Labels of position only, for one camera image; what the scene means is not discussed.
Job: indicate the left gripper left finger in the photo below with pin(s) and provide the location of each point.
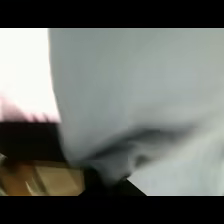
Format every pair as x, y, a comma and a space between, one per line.
94, 186

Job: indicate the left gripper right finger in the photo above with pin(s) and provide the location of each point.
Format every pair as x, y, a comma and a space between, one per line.
130, 190

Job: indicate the pale grey shirt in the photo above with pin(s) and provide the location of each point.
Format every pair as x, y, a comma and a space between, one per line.
133, 86

